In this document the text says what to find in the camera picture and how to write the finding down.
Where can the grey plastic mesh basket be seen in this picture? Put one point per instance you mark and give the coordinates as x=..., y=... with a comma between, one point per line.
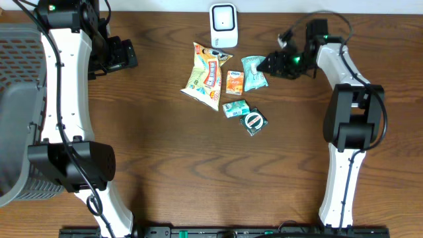
x=23, y=102

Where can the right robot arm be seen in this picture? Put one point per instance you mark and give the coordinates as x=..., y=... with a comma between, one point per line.
x=356, y=117

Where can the light teal small packet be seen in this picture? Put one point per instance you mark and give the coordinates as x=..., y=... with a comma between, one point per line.
x=237, y=108

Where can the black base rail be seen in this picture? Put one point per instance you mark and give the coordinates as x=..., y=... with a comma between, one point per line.
x=285, y=231

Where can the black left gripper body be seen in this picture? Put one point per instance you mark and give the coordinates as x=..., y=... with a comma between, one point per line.
x=118, y=57

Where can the white barcode scanner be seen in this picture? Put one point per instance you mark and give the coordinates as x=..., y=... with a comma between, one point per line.
x=223, y=25

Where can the dark green round-label packet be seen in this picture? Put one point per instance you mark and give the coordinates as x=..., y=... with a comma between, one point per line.
x=253, y=122

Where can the teal snack packet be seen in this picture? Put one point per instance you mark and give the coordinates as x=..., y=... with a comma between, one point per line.
x=254, y=79

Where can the orange small box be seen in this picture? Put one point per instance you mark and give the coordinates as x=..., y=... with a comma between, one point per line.
x=234, y=82

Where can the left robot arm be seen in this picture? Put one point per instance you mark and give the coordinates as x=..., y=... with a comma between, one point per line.
x=78, y=48

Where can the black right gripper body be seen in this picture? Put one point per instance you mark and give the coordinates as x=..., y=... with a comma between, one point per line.
x=290, y=65

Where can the yellow snack bag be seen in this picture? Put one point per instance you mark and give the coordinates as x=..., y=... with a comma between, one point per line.
x=204, y=83

